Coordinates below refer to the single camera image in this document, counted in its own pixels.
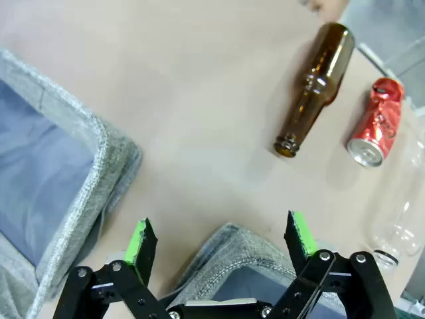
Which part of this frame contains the brown glass bottle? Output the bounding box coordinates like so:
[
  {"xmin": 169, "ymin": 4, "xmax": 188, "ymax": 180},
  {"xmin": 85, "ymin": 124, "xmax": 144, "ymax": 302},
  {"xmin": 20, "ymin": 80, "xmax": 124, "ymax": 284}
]
[{"xmin": 273, "ymin": 22, "xmax": 356, "ymax": 159}]

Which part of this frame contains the small grey fabric basket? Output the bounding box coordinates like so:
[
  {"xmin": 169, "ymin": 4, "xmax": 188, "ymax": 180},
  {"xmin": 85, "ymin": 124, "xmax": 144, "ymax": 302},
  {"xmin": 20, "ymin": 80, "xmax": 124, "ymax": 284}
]
[{"xmin": 159, "ymin": 222, "xmax": 346, "ymax": 319}]

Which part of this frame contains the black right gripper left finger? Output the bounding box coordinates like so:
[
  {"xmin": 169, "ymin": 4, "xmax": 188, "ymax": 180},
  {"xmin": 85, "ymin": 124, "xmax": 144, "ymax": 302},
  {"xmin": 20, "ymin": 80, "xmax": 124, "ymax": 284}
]
[{"xmin": 48, "ymin": 217, "xmax": 171, "ymax": 319}]

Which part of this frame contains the clear plastic bottle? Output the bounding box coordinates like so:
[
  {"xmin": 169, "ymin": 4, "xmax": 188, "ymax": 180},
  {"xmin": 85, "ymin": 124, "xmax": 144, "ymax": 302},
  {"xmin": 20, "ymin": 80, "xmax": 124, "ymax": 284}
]
[{"xmin": 363, "ymin": 96, "xmax": 425, "ymax": 270}]

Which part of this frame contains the large grey fabric basket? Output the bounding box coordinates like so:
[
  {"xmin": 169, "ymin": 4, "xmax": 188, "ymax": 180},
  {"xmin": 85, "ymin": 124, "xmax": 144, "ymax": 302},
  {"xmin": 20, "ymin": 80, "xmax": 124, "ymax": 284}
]
[{"xmin": 0, "ymin": 46, "xmax": 144, "ymax": 319}]

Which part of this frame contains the crushed red soda can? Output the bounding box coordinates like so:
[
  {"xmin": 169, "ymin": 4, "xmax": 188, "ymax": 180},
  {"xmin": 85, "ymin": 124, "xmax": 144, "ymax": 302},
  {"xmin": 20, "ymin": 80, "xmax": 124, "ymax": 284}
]
[{"xmin": 347, "ymin": 77, "xmax": 405, "ymax": 167}]

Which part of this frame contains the person's hand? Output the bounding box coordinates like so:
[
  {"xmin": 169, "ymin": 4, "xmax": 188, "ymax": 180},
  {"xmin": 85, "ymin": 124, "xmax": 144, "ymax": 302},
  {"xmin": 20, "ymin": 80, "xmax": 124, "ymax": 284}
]
[{"xmin": 297, "ymin": 0, "xmax": 351, "ymax": 19}]

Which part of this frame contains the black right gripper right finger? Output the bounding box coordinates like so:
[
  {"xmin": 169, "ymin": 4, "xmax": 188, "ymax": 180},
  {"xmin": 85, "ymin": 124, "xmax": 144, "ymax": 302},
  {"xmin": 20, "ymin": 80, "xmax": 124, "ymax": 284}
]
[{"xmin": 268, "ymin": 209, "xmax": 398, "ymax": 319}]

